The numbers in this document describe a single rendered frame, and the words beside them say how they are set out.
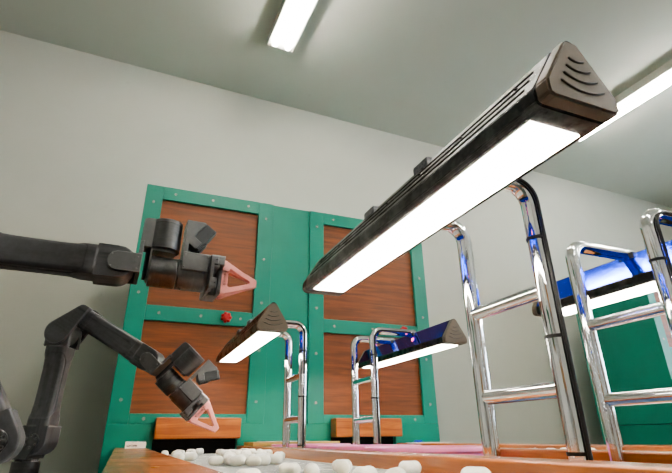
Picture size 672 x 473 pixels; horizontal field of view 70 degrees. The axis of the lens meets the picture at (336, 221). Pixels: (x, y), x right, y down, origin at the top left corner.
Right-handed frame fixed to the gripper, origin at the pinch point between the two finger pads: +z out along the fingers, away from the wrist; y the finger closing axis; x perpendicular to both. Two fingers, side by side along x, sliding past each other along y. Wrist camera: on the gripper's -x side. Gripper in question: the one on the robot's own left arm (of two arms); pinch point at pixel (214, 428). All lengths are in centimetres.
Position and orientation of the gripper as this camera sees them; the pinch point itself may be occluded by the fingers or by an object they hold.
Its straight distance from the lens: 141.1
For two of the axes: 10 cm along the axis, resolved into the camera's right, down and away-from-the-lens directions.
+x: -6.1, 5.9, -5.4
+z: 7.0, 7.1, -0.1
